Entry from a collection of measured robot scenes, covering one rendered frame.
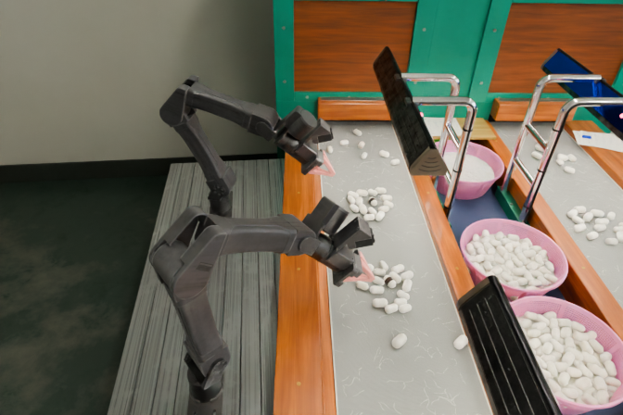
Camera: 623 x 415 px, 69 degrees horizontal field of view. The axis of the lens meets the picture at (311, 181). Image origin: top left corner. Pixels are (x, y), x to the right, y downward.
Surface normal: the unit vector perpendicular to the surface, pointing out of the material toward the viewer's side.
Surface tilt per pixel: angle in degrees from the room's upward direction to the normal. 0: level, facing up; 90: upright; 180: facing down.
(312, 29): 90
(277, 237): 84
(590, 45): 90
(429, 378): 0
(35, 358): 0
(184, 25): 90
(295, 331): 0
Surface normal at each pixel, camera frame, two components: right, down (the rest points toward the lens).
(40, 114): 0.11, 0.58
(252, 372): 0.02, -0.81
